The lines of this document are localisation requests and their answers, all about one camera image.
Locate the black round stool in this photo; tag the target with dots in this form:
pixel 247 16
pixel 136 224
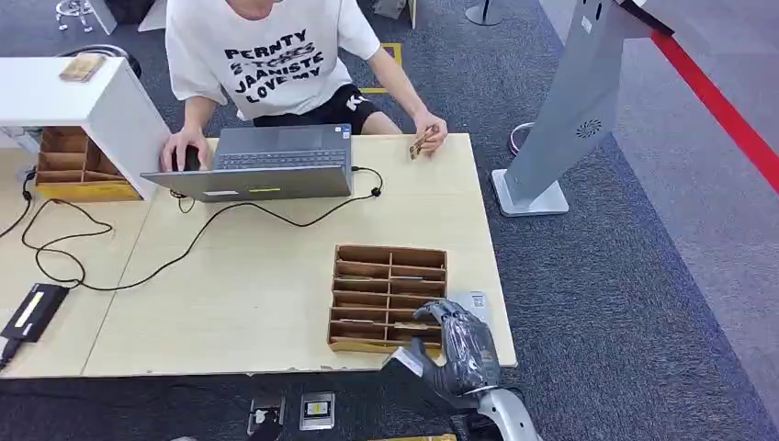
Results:
pixel 129 59

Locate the pale card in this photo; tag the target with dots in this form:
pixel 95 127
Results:
pixel 411 327
pixel 405 278

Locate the white floor board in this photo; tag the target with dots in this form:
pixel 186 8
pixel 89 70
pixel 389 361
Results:
pixel 153 18

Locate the wooden slotted card box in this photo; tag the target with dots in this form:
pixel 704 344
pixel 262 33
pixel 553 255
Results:
pixel 377 286

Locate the white furniture leg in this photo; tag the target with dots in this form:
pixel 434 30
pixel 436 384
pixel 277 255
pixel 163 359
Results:
pixel 103 15

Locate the wooden box with yellow edge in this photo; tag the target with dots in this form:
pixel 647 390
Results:
pixel 70 164

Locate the black computer mouse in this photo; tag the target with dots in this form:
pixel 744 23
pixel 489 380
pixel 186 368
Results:
pixel 191 160

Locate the red barrier belt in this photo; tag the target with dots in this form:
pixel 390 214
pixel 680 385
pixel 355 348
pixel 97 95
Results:
pixel 718 106

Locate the person's left hand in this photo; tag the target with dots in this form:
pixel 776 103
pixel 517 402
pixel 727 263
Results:
pixel 437 131

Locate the yellow floor strip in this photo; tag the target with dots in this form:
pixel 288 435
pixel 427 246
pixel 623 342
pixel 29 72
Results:
pixel 414 437

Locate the white desk riser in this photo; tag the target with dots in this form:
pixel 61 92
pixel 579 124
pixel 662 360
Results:
pixel 112 109

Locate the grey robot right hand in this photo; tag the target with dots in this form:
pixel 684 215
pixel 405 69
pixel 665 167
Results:
pixel 468 359

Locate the floor socket with black plug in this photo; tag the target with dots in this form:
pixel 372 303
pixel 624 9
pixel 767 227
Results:
pixel 261 406

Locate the stack of printed cards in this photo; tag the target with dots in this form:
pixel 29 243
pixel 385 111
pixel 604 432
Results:
pixel 82 67

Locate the chrome chair base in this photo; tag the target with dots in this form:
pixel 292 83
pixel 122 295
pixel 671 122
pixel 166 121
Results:
pixel 74 9

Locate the grey laptop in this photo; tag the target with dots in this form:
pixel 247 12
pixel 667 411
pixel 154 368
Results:
pixel 274 181

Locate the black robot foot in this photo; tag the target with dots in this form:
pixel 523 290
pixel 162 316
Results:
pixel 268 431

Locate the person's right hand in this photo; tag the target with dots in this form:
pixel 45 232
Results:
pixel 182 139

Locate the grey bag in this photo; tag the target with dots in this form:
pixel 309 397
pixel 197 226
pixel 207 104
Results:
pixel 389 7

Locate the black power adapter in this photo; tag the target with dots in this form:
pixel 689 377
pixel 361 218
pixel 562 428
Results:
pixel 33 312

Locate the floor socket with yellow label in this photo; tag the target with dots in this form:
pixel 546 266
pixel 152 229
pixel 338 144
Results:
pixel 317 411

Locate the grey kiosk stand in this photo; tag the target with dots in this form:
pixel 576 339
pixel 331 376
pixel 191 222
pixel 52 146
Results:
pixel 575 106

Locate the person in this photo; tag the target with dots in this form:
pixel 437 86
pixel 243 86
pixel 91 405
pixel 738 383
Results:
pixel 268 61

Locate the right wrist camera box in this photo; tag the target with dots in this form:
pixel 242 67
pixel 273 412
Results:
pixel 409 362

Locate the wooden panel edge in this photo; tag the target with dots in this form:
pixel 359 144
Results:
pixel 414 13

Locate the round grey stanchion base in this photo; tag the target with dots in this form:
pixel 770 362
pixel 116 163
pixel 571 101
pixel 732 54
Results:
pixel 485 15

